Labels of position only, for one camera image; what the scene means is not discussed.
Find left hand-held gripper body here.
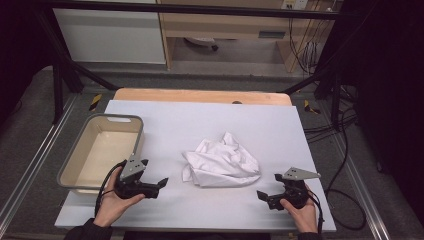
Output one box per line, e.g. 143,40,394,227
114,154,160,201

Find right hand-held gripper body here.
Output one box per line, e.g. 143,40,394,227
266,166,322,211

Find beige basket with grey rim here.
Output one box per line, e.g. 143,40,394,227
56,113,145,197

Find white cloth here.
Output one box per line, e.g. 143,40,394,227
181,130,262,189

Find person's right hand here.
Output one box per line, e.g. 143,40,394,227
279,185,319,234

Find person's left hand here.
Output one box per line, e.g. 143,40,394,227
92,165,147,229

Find yellow and black floor tape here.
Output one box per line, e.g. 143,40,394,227
303,99,322,116
88,93,103,112

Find white table board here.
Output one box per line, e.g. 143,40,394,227
54,99,338,234

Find black metal stand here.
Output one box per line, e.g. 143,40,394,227
280,54,346,132
33,9,120,125

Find white cabinet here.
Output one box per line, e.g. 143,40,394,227
52,7,167,65

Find white office chair base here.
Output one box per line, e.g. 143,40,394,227
183,36,220,52

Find light wooden desk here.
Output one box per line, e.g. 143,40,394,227
156,0,336,73

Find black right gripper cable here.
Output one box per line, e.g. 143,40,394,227
307,189,326,235

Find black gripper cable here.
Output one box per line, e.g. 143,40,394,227
94,159,129,218
307,189,326,235

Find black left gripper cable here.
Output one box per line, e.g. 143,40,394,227
94,159,129,218

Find aluminium floor rail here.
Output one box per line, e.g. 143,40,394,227
332,132,392,240
0,94,80,232

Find black floor cables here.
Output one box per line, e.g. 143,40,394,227
302,84,368,232

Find hanging black cables bundle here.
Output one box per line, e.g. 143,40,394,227
287,16,322,76

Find black horizontal frame bar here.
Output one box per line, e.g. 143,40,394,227
41,0,346,21

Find white wall socket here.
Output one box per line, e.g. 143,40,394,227
281,0,310,11

